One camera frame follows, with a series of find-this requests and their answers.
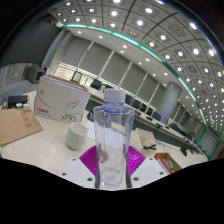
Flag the long curved conference desk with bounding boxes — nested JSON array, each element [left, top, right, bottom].
[[84, 86, 208, 158]]

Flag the black power adapter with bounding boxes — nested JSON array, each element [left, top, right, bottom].
[[7, 94, 29, 109]]

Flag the black clip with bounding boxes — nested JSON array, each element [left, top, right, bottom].
[[143, 143, 157, 151]]

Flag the black desk phone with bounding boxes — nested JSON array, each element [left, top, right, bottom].
[[86, 109, 96, 123]]

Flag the white printer paper box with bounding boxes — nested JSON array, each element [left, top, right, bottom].
[[33, 74, 91, 124]]

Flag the brown open box red side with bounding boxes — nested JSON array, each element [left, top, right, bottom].
[[153, 152, 183, 175]]

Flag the clear plastic water bottle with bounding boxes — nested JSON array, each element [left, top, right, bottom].
[[93, 88, 135, 191]]

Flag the grey box monitor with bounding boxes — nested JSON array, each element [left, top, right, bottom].
[[27, 66, 46, 84]]

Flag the round ceiling lights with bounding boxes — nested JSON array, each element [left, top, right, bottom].
[[53, 0, 224, 134]]

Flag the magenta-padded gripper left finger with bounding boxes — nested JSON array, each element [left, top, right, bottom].
[[58, 144, 101, 190]]

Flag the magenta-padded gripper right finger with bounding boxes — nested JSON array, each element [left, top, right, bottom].
[[125, 144, 168, 190]]

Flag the beige open cardboard box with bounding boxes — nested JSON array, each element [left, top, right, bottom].
[[134, 128, 158, 158]]

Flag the black office chairs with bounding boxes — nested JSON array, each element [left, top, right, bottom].
[[89, 78, 201, 141]]

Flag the brown paper envelope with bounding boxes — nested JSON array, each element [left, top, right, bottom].
[[0, 107, 45, 148]]

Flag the white ceramic mug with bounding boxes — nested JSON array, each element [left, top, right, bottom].
[[65, 122, 89, 151]]

